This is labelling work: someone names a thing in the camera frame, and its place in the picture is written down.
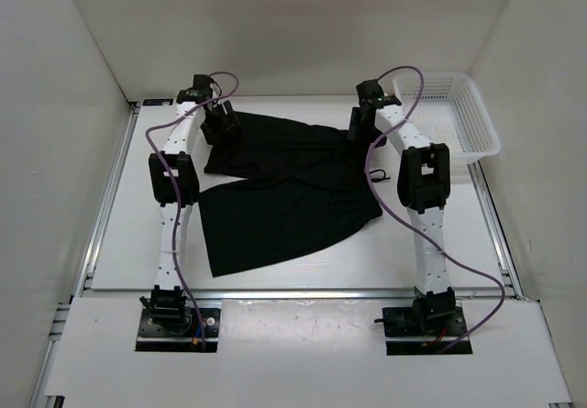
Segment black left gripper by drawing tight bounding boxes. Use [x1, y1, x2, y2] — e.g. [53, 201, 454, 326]
[199, 100, 241, 147]

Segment black shorts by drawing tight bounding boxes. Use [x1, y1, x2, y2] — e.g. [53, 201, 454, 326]
[198, 112, 382, 277]

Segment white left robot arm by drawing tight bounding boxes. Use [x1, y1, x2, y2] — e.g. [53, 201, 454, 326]
[145, 71, 239, 335]

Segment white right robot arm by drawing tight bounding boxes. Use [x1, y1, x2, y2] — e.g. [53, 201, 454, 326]
[349, 79, 456, 335]

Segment white plastic basket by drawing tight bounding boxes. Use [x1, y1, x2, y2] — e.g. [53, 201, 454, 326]
[393, 72, 501, 168]

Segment aluminium front rail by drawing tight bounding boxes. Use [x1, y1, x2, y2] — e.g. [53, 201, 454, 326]
[81, 287, 501, 300]

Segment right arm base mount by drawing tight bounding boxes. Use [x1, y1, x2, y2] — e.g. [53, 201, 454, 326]
[373, 288, 473, 356]

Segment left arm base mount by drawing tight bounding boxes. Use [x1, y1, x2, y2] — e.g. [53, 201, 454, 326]
[135, 286, 221, 353]

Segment aluminium left rail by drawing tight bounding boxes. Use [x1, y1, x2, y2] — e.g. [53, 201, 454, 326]
[70, 102, 140, 302]

